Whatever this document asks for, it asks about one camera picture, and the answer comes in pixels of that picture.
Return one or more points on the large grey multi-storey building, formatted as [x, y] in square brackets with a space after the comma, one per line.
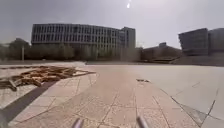
[76, 35]

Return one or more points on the robot's own part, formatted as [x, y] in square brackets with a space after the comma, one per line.
[77, 123]
[142, 122]

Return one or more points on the pole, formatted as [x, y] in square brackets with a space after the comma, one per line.
[22, 53]

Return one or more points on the low dark building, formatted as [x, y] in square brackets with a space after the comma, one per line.
[163, 52]

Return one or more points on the dark blocky building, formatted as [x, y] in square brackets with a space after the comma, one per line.
[196, 41]

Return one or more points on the row of trees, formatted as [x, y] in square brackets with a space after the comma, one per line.
[60, 52]

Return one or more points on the pale stone paved plaza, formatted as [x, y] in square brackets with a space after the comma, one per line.
[126, 96]

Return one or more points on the pile of wooden planks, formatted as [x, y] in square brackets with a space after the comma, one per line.
[40, 76]

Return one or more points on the small debris patch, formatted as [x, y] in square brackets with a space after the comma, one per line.
[143, 80]

